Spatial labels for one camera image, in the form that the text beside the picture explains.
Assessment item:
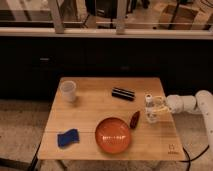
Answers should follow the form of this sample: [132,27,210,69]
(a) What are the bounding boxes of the black rectangular box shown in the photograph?
[112,88,135,101]

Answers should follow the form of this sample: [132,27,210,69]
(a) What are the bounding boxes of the black cable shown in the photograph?
[181,144,213,171]

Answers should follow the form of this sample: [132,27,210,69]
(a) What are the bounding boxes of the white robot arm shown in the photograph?
[153,90,213,153]

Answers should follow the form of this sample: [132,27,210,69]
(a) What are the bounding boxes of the black office chair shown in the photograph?
[83,0,118,29]

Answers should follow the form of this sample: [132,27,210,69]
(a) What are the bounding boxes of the blue sponge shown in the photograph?
[57,129,80,148]

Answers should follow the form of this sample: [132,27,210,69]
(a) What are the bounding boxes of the cardboard box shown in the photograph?
[158,4,198,30]

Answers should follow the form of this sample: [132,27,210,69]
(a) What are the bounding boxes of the white plastic cup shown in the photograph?
[59,81,77,102]

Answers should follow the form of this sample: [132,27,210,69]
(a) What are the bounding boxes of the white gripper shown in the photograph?
[153,95,179,114]

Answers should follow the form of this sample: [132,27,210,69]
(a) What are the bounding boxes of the wooden folding table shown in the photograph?
[38,77,184,161]

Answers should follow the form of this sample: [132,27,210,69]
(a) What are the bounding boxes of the orange round plate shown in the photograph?
[95,117,131,154]

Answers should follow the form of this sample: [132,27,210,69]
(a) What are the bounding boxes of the clear plastic bottle white cap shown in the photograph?
[145,94,157,123]

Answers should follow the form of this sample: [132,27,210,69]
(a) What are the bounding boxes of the dark red chili pepper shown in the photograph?
[130,111,140,129]

